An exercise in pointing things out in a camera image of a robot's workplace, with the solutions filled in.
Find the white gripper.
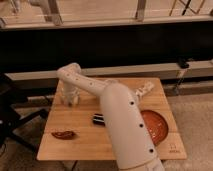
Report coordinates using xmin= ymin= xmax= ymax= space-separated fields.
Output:
xmin=60 ymin=81 xmax=79 ymax=106

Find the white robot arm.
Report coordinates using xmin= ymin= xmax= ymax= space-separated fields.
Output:
xmin=57 ymin=63 xmax=165 ymax=171

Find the brown ceramic plate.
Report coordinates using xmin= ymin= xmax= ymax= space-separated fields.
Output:
xmin=141 ymin=110 xmax=169 ymax=146

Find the black striped object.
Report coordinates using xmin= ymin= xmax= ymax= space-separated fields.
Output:
xmin=93 ymin=114 xmax=105 ymax=125

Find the wooden table board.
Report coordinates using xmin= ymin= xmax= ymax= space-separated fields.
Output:
xmin=37 ymin=78 xmax=187 ymax=161

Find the dark red chili pepper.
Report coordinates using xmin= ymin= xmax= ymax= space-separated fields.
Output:
xmin=51 ymin=131 xmax=75 ymax=140

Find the black chair base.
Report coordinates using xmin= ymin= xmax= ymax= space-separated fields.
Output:
xmin=0 ymin=73 xmax=48 ymax=152

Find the white crumpled object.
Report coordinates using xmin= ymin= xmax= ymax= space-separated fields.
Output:
xmin=135 ymin=82 xmax=154 ymax=99

